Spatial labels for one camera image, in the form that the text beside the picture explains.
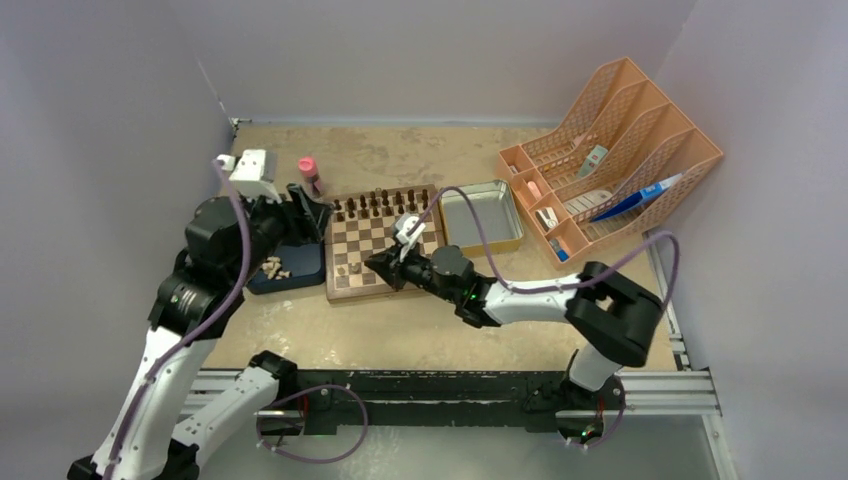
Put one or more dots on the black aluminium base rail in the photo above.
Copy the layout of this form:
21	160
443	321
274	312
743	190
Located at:
536	401

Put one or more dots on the white stapler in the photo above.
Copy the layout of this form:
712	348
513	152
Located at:
547	218

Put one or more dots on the wooden chess board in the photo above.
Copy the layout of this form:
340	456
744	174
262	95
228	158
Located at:
350	241

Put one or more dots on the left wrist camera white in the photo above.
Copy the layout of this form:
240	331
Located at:
251	174

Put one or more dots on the white card pack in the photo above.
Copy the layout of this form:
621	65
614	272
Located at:
592	160

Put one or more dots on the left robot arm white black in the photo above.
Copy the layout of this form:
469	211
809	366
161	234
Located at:
227	241

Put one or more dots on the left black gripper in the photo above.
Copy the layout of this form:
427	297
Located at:
307	225

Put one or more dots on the pink capped bottle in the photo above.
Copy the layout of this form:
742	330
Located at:
309	171

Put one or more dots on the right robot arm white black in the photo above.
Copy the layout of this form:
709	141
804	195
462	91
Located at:
616	316

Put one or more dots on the orange plastic file organizer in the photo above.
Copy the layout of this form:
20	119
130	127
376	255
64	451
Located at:
648	138

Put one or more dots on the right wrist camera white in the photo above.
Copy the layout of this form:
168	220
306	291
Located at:
407	231

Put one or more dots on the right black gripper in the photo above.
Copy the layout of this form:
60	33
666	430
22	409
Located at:
384	264

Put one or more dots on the pink eraser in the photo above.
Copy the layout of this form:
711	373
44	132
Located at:
534	190

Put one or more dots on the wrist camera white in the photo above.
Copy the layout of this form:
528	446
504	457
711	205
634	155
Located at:
251	174
407	231

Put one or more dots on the dark blue tin lid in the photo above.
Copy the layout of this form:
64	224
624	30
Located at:
307	266

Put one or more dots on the blue grey marker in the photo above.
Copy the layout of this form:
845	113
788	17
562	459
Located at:
560	252

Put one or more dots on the gold metal tin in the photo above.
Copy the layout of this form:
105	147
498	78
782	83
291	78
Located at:
495	207

